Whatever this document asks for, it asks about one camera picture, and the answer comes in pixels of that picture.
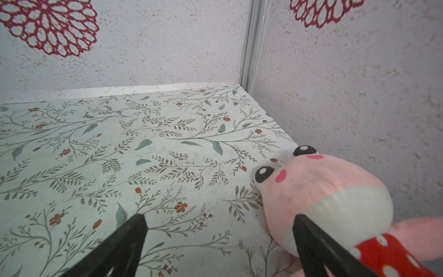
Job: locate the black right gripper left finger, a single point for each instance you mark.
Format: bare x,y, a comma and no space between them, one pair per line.
118,255

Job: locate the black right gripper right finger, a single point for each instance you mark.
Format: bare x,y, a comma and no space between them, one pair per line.
321,255

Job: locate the pink frog plush toy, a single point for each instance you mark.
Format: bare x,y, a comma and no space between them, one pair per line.
351,206

